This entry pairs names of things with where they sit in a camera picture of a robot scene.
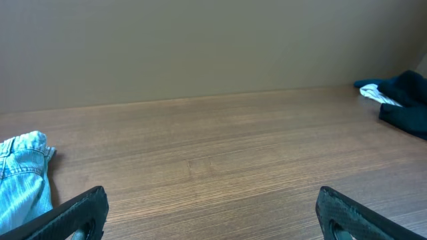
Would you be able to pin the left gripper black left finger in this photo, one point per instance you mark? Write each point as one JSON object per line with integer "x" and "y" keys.
{"x": 81, "y": 217}

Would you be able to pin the light blue folded jeans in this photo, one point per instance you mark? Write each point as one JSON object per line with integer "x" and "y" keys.
{"x": 25, "y": 190}

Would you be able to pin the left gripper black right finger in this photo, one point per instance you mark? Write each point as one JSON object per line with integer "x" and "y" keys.
{"x": 341, "y": 218}

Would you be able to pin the blue garment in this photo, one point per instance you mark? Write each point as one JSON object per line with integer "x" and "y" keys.
{"x": 361, "y": 83}

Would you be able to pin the white garment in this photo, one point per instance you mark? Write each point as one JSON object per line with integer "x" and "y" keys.
{"x": 371, "y": 91}

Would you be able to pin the dark green shorts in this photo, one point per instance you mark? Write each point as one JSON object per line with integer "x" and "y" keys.
{"x": 409, "y": 90}

